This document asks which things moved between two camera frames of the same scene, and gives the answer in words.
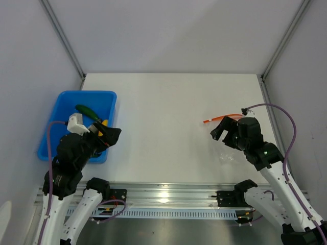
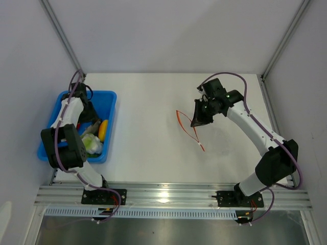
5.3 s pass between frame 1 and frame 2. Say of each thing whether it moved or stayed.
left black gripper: moved
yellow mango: stayed
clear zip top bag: moved
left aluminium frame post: stayed
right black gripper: moved
